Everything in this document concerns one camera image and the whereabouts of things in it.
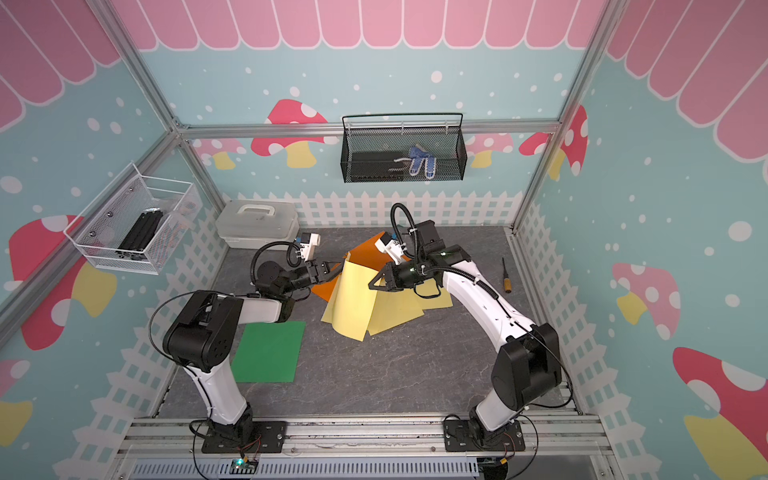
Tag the small green circuit board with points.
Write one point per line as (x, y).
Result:
(243, 466)

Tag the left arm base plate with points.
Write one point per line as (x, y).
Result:
(246, 437)

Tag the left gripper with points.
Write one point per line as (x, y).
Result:
(318, 272)

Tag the white wire basket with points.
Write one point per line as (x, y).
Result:
(99, 229)

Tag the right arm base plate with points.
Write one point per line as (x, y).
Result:
(464, 435)

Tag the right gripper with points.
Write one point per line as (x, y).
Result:
(390, 274)

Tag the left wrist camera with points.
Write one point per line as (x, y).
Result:
(308, 243)

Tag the screwdriver with wooden handle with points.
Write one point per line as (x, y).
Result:
(507, 283)

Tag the blue white item in basket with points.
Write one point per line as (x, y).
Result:
(418, 162)

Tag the white plastic storage box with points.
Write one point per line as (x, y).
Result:
(251, 224)

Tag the yellow paper sheet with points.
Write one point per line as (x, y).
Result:
(431, 296)
(349, 309)
(392, 309)

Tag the black wire mesh basket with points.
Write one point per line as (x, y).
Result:
(440, 133)

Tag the black item in white basket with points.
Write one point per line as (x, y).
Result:
(140, 235)

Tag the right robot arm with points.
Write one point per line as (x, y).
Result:
(528, 363)

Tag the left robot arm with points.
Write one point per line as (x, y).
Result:
(201, 337)

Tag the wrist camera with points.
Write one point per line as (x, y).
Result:
(389, 245)
(308, 243)

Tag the orange paper sheet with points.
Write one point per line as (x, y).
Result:
(366, 255)

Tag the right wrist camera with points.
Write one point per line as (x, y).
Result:
(389, 245)

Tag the aluminium front rail frame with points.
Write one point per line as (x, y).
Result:
(559, 445)

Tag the green paper sheet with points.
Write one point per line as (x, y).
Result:
(268, 352)

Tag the yellow paper sheet bottom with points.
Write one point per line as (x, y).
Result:
(392, 309)

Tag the black box in mesh basket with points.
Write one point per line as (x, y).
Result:
(371, 166)

